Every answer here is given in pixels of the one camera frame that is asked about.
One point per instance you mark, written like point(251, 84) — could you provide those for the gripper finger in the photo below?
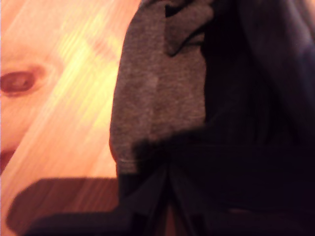
point(246, 223)
point(110, 221)

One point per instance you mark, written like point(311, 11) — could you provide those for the dark grey underwear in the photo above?
point(160, 86)

